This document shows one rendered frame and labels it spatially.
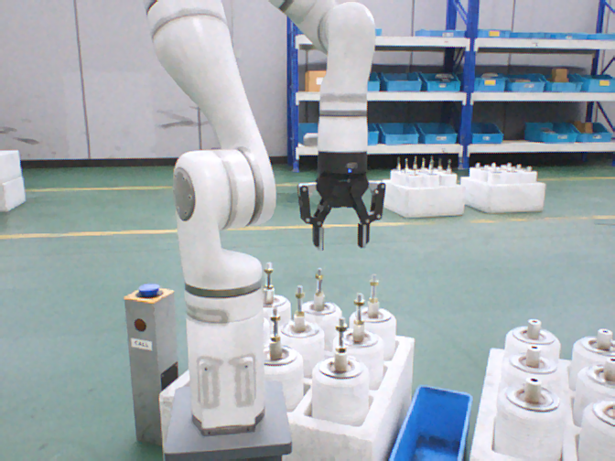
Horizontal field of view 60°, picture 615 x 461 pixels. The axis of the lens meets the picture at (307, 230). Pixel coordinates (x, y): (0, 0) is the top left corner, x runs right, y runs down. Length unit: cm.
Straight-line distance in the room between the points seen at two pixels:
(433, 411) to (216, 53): 83
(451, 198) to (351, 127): 265
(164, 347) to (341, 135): 57
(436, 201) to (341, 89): 261
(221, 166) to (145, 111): 561
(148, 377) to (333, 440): 42
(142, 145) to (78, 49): 116
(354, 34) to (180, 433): 56
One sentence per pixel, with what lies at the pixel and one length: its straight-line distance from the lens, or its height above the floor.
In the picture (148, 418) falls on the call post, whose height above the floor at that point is 6.
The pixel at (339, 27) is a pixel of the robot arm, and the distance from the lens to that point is 77.
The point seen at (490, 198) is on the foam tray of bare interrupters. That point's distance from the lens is 354.
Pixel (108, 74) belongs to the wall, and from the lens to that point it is 625.
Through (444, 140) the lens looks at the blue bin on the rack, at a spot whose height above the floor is 30.
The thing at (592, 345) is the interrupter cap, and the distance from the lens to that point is 112.
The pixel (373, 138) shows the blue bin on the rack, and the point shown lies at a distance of 559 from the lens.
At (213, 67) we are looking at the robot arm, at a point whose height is 72.
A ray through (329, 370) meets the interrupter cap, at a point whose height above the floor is 25.
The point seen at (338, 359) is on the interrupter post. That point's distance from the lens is 90.
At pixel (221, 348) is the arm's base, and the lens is 63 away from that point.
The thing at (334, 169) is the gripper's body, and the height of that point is 59.
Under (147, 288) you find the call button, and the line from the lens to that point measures 109.
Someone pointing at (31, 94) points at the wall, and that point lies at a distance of 645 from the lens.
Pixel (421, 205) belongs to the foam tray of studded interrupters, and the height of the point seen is 8.
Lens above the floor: 68
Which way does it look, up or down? 14 degrees down
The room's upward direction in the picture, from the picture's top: straight up
